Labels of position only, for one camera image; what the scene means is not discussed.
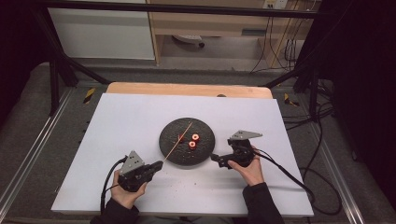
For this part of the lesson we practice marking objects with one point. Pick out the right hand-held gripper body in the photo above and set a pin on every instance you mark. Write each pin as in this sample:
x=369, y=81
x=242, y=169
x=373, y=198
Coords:
x=243, y=149

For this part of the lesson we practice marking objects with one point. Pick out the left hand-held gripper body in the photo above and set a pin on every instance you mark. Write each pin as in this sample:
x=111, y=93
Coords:
x=132, y=168

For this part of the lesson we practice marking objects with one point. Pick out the round black plate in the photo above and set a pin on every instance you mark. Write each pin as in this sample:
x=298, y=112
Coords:
x=204, y=152

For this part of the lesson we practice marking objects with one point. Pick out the wooden skewer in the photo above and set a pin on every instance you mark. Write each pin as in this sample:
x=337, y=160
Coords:
x=174, y=148

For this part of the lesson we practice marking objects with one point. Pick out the red sausage piece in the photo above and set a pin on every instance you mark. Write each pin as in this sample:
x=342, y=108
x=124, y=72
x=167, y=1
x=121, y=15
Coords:
x=195, y=137
x=192, y=144
x=181, y=138

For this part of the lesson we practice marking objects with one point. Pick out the person's right hand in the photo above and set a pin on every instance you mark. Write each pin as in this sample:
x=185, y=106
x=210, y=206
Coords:
x=250, y=172

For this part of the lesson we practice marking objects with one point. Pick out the person's left hand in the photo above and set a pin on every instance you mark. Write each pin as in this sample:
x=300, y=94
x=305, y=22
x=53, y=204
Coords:
x=126, y=194

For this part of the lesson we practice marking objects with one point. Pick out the white table cover sheet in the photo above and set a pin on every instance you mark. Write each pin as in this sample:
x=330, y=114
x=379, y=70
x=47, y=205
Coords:
x=124, y=124

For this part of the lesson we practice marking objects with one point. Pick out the wooden desk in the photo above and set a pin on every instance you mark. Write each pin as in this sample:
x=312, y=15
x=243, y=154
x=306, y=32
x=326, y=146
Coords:
x=211, y=26

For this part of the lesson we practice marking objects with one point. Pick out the white cabinet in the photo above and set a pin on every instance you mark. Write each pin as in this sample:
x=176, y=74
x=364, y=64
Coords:
x=102, y=34

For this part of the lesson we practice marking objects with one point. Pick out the white power strip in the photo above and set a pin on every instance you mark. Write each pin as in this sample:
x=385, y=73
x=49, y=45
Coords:
x=275, y=3

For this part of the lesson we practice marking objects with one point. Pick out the aluminium rail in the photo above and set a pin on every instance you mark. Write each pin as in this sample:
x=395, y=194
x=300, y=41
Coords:
x=34, y=146
x=337, y=174

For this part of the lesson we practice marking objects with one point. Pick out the black metal frame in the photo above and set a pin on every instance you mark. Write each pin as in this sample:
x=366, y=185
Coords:
x=59, y=68

